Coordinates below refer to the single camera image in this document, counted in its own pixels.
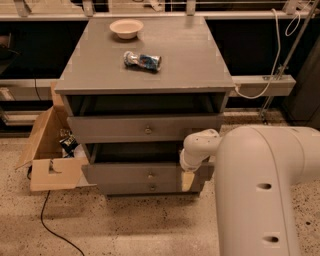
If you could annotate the metal diagonal rod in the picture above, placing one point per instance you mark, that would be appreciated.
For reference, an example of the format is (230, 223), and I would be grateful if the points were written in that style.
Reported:
(266, 105)

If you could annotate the grey drawer cabinet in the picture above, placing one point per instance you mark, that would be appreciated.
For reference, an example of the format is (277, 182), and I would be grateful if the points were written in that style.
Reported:
(191, 61)

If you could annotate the crushed blue silver can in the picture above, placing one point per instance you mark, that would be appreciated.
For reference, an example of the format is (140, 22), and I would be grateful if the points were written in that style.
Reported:
(150, 63)

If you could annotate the grey drawer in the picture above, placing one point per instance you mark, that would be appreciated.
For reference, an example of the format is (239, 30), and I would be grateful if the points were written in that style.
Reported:
(142, 117)
(137, 162)
(140, 188)

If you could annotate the grey bottom drawer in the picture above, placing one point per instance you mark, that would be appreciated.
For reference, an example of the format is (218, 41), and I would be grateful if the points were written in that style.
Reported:
(140, 188)

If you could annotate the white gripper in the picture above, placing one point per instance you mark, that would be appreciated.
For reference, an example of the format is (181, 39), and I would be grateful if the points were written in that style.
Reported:
(187, 162)

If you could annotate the white bowl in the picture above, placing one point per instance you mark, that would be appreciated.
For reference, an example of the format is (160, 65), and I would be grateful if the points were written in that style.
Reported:
(126, 28)

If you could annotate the dark snack bag in box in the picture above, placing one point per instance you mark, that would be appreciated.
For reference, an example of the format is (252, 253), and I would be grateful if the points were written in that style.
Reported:
(68, 141)

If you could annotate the open cardboard box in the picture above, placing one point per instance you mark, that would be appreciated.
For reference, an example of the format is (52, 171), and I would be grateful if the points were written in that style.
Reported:
(54, 167)

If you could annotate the grey top drawer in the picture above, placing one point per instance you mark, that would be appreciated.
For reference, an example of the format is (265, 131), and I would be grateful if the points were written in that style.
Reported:
(142, 117)

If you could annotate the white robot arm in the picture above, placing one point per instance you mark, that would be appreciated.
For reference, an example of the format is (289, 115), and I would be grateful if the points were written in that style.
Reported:
(254, 168)

